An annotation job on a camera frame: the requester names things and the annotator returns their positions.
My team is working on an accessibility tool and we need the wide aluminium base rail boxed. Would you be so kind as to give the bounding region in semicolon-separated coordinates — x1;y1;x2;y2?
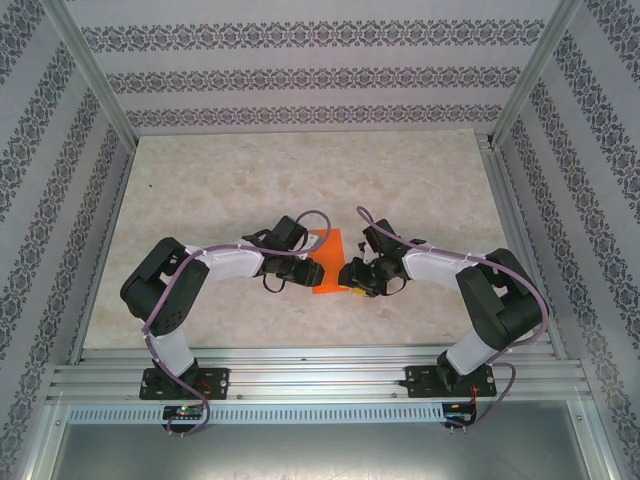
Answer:
47;343;594;402

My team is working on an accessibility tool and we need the black base plate right arm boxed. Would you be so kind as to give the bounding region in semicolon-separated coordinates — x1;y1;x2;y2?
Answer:
405;364;497;400

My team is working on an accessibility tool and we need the aluminium frame post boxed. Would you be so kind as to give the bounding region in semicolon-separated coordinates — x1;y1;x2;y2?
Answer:
488;0;585;151
42;0;140;149

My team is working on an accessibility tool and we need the black base plate left arm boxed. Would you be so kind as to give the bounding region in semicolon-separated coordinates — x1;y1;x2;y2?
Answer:
140;367;231;401

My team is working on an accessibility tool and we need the slotted grey cable duct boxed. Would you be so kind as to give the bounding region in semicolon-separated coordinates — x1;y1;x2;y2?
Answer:
67;403;447;426

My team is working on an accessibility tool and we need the aluminium side rail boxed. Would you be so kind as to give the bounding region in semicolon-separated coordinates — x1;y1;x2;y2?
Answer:
477;132;569;361
67;142;139;366

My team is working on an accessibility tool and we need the small circuit board green light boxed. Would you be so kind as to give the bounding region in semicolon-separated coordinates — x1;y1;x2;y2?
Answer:
163;404;204;420

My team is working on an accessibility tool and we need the grey metal sheet panel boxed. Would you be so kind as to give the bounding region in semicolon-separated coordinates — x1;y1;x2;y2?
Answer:
44;399;617;480

